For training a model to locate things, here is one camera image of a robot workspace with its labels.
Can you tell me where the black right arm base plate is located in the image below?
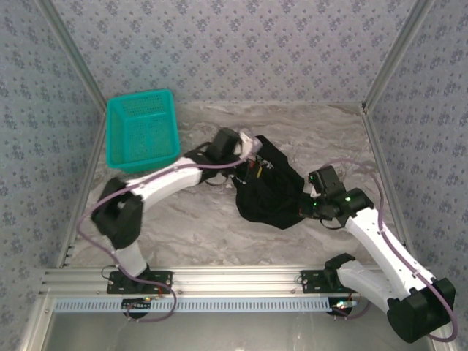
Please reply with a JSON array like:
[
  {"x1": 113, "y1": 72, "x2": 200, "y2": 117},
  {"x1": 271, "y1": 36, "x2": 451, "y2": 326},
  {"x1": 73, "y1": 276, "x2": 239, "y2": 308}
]
[{"x1": 301, "y1": 269, "x2": 352, "y2": 294}]

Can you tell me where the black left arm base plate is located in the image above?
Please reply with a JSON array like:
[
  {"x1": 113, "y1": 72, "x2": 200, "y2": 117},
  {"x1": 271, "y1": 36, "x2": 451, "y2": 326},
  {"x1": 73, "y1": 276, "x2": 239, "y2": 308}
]
[{"x1": 106, "y1": 271, "x2": 173, "y2": 295}]

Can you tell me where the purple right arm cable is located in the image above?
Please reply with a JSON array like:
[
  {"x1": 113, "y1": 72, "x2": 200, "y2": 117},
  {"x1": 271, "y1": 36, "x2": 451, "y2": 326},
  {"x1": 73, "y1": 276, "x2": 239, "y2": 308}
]
[{"x1": 321, "y1": 159, "x2": 460, "y2": 343}]

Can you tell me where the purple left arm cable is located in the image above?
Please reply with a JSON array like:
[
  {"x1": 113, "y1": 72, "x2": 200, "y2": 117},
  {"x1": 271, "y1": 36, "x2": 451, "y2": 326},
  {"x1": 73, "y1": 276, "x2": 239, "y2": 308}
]
[{"x1": 77, "y1": 155, "x2": 257, "y2": 323}]

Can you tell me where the aluminium frame leg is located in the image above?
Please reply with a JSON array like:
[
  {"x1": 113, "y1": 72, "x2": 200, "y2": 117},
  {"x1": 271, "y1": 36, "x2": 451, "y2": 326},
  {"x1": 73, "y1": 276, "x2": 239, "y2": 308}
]
[
  {"x1": 433, "y1": 325, "x2": 460, "y2": 351},
  {"x1": 16, "y1": 295, "x2": 56, "y2": 351}
]

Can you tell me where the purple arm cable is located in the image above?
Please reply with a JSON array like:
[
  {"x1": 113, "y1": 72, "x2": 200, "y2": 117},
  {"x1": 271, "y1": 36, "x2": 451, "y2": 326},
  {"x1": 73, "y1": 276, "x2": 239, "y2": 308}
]
[
  {"x1": 321, "y1": 159, "x2": 460, "y2": 343},
  {"x1": 77, "y1": 155, "x2": 257, "y2": 323}
]

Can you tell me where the teal plastic mesh basket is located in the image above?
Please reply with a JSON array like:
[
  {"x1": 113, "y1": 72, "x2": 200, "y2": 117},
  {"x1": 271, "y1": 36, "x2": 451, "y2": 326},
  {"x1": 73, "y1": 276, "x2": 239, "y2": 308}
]
[{"x1": 105, "y1": 88, "x2": 181, "y2": 175}]

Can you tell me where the small circuit board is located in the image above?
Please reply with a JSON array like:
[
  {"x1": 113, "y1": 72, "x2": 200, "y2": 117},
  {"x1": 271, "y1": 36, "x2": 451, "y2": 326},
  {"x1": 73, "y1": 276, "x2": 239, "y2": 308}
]
[
  {"x1": 121, "y1": 298, "x2": 153, "y2": 311},
  {"x1": 331, "y1": 299, "x2": 358, "y2": 316}
]

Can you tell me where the slotted grey cable duct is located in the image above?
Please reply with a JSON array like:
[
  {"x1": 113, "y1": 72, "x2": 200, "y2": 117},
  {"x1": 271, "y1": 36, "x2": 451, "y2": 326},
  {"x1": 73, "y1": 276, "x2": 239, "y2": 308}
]
[{"x1": 53, "y1": 296, "x2": 331, "y2": 314}]

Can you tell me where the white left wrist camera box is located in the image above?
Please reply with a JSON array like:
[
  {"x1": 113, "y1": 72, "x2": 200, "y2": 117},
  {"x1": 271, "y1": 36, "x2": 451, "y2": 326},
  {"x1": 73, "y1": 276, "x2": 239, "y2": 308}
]
[{"x1": 238, "y1": 132, "x2": 263, "y2": 161}]

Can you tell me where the wide aluminium mounting rail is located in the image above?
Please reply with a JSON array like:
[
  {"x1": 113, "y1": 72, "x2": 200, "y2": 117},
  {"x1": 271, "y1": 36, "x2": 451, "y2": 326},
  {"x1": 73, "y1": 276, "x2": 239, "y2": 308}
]
[{"x1": 38, "y1": 265, "x2": 438, "y2": 295}]

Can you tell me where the black printed t-shirt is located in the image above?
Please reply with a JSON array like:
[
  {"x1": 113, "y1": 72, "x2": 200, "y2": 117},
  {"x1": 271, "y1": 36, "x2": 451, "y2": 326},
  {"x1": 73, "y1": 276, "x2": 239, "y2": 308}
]
[{"x1": 233, "y1": 135, "x2": 306, "y2": 230}]

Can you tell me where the slanted aluminium frame post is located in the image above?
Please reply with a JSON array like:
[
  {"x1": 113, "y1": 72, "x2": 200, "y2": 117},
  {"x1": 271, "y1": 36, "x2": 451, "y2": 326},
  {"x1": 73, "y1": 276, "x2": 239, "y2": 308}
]
[
  {"x1": 360, "y1": 0, "x2": 438, "y2": 113},
  {"x1": 34, "y1": 0, "x2": 111, "y2": 107}
]

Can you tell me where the aluminium table side rail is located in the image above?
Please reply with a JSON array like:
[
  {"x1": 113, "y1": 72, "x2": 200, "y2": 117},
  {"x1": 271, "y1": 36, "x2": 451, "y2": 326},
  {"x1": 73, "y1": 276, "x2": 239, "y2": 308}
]
[
  {"x1": 360, "y1": 104, "x2": 420, "y2": 267},
  {"x1": 54, "y1": 138, "x2": 109, "y2": 270}
]

